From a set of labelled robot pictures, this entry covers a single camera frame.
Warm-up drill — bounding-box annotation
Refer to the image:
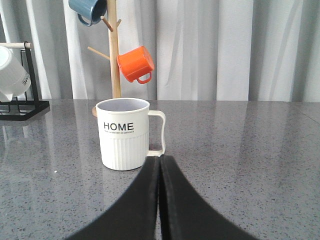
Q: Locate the white ribbed HOME mug hanging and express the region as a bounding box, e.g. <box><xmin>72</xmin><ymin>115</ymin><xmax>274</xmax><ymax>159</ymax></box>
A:
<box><xmin>0</xmin><ymin>46</ymin><xmax>31</xmax><ymax>103</ymax></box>

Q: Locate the wooden mug tree stand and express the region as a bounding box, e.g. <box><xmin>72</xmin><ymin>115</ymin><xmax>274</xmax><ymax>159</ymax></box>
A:
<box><xmin>87</xmin><ymin>0</ymin><xmax>123</xmax><ymax>117</ymax></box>

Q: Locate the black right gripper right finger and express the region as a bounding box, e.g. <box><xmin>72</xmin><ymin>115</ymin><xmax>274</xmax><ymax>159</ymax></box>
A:
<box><xmin>159</xmin><ymin>155</ymin><xmax>256</xmax><ymax>240</ymax></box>

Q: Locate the black rack with wooden bar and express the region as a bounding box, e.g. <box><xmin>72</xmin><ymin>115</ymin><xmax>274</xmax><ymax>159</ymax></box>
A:
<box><xmin>0</xmin><ymin>41</ymin><xmax>50</xmax><ymax>121</ymax></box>

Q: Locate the blue enamel mug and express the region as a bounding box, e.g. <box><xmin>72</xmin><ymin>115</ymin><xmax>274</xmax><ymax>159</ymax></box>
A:
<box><xmin>68</xmin><ymin>0</ymin><xmax>107</xmax><ymax>27</ymax></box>

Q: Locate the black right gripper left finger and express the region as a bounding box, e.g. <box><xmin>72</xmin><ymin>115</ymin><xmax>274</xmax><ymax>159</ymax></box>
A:
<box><xmin>68</xmin><ymin>157</ymin><xmax>160</xmax><ymax>240</ymax></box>

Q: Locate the orange enamel mug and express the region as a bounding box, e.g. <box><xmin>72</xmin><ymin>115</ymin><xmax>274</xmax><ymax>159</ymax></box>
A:
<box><xmin>117</xmin><ymin>46</ymin><xmax>155</xmax><ymax>84</ymax></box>

